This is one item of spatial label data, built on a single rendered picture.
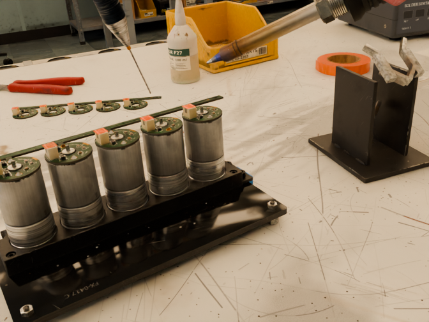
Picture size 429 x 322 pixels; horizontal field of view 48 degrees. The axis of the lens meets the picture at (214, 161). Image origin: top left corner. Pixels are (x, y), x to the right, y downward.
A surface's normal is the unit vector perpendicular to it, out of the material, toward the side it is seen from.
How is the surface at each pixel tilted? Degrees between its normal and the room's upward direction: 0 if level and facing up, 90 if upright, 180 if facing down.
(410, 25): 90
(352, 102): 90
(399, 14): 90
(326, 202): 0
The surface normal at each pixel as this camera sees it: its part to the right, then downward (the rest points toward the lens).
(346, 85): -0.93, 0.22
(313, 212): -0.06, -0.89
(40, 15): 0.42, 0.40
